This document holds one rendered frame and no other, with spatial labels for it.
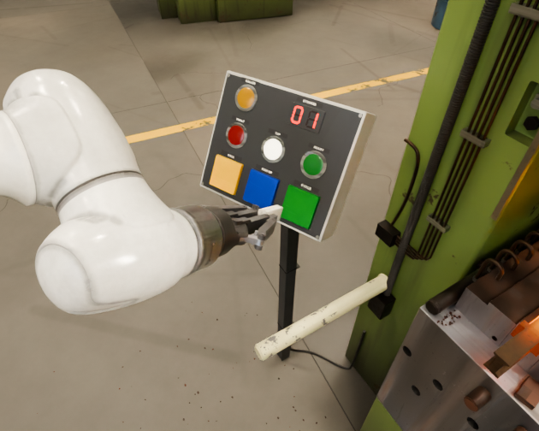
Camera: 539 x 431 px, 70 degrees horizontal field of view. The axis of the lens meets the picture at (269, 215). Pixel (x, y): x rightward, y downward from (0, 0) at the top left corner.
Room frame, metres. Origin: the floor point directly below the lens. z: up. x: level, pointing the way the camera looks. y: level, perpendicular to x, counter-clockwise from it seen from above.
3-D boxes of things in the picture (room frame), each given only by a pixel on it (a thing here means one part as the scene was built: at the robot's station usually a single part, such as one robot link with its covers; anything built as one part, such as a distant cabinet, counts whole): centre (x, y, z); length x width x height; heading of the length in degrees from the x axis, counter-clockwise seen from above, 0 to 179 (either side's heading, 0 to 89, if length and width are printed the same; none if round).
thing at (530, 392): (0.25, -0.43, 0.92); 0.04 x 0.03 x 0.01; 129
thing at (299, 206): (0.61, -0.07, 1.01); 0.07 x 0.05 x 0.07; 56
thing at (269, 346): (0.58, -0.16, 0.62); 0.44 x 0.05 x 0.05; 121
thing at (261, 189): (0.67, 0.02, 1.01); 0.07 x 0.05 x 0.07; 56
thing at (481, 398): (0.26, -0.36, 0.87); 0.04 x 0.03 x 0.03; 121
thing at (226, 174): (0.72, 0.10, 1.01); 0.07 x 0.05 x 0.07; 56
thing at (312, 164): (0.65, -0.09, 1.09); 0.05 x 0.03 x 0.04; 31
